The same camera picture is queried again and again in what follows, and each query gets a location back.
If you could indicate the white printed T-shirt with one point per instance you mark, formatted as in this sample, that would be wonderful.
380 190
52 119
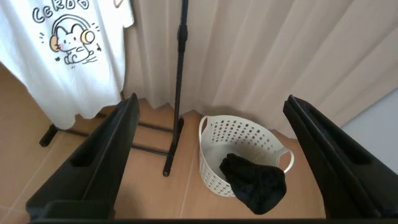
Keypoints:
93 93

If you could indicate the black clothes rack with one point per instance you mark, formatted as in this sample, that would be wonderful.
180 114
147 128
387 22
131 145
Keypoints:
178 93

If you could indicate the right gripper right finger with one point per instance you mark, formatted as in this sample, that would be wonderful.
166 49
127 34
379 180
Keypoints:
348 186

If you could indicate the beige curtain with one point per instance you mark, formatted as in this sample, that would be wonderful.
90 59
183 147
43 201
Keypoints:
248 62

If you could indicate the black shorts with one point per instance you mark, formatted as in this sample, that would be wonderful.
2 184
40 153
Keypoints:
255 183

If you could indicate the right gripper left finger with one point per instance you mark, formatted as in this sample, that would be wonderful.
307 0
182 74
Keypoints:
99 186

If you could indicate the white laundry basket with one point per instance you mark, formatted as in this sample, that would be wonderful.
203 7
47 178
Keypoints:
236 133

